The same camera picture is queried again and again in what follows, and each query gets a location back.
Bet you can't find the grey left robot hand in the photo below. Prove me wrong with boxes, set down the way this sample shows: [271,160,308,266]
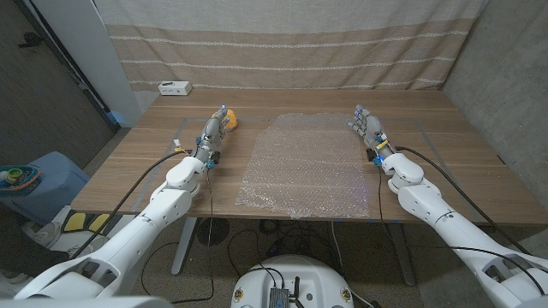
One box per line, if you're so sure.
[194,104,229,163]

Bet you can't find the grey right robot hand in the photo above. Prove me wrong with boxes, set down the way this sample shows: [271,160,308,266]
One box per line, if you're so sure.
[347,104,396,161]

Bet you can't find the clear bubble wrap sheet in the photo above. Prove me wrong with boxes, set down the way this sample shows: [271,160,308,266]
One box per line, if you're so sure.
[235,112,372,220]

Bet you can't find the yellow dimpled ball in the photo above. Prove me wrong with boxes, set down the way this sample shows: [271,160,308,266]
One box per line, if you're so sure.
[222,109,239,132]

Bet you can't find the white power strip box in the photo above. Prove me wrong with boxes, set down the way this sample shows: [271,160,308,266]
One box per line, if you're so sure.
[158,80,194,97]

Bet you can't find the beige striped cloth mat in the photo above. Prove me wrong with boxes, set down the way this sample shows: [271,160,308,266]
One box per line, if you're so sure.
[92,0,489,92]

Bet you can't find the white partition panel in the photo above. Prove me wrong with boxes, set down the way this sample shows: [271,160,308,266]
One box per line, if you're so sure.
[30,0,143,128]

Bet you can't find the yellow black padded object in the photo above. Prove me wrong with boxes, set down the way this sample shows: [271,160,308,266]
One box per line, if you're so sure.
[63,211,111,234]

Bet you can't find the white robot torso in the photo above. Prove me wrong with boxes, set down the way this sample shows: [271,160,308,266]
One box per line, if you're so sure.
[230,255,355,308]

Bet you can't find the black door strip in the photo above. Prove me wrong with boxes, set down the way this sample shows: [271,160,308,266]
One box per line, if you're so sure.
[12,0,122,132]

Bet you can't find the blue plastic bin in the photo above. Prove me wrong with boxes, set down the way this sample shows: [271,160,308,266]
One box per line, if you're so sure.
[0,151,91,227]

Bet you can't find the black antenna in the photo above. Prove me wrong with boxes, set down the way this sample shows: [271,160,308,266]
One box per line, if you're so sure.
[292,276,306,308]

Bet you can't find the grey finned module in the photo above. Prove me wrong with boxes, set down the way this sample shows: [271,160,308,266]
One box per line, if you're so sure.
[268,287,285,308]

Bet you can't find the blue orange bowl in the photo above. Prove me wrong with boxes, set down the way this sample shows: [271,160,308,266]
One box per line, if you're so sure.
[0,165,42,192]

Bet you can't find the grey white sneaker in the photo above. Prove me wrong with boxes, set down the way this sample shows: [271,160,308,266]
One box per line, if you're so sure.
[21,221,64,250]

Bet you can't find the thin black left wrist cable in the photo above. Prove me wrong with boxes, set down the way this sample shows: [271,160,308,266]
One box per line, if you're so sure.
[170,164,215,305]

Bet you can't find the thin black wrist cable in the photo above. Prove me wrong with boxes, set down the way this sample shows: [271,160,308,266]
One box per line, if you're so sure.
[377,165,397,240]
[170,164,215,305]

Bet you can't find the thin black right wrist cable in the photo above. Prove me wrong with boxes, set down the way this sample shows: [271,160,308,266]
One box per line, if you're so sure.
[377,165,397,240]

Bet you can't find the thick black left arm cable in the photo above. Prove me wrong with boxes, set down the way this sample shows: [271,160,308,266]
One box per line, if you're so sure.
[68,148,194,261]

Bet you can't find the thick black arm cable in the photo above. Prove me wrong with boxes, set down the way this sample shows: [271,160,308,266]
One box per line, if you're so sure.
[68,148,194,261]
[394,145,534,257]

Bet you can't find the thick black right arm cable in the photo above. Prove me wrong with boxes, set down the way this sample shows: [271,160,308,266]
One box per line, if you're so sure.
[394,145,534,257]

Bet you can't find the coiled black floor cable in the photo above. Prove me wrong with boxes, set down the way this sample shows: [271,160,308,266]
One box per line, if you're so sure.
[258,218,280,235]

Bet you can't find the white floor cable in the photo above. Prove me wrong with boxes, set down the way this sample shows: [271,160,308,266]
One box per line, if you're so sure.
[330,221,346,275]

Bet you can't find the tangled black floor cables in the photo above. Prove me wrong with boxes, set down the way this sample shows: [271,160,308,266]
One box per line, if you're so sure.
[226,220,343,279]

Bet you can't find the thin black floor cable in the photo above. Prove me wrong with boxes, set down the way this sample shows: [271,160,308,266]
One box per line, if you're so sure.
[140,241,181,297]

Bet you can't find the black wall hook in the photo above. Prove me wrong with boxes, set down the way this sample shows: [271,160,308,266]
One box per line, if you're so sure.
[17,32,44,48]

